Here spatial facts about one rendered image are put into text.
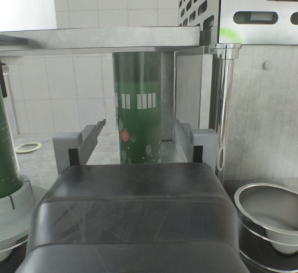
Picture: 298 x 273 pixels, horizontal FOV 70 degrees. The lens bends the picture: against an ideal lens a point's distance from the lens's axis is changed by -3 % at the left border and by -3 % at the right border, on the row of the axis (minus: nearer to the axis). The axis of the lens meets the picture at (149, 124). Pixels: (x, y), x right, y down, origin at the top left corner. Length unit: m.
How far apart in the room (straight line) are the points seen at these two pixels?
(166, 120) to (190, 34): 0.24
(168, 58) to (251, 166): 0.26
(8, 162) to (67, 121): 1.61
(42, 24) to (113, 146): 0.26
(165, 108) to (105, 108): 1.28
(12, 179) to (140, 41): 0.17
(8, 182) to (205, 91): 0.17
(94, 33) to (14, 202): 0.17
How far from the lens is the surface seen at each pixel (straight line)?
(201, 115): 0.20
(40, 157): 0.44
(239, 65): 0.22
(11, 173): 0.19
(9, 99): 1.92
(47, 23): 0.49
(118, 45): 0.24
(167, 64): 0.43
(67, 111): 1.77
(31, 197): 0.21
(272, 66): 0.23
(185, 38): 0.24
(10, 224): 0.20
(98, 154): 0.41
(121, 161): 0.15
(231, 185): 0.28
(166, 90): 0.43
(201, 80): 0.19
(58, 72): 1.74
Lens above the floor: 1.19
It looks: 17 degrees down
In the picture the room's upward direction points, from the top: 1 degrees counter-clockwise
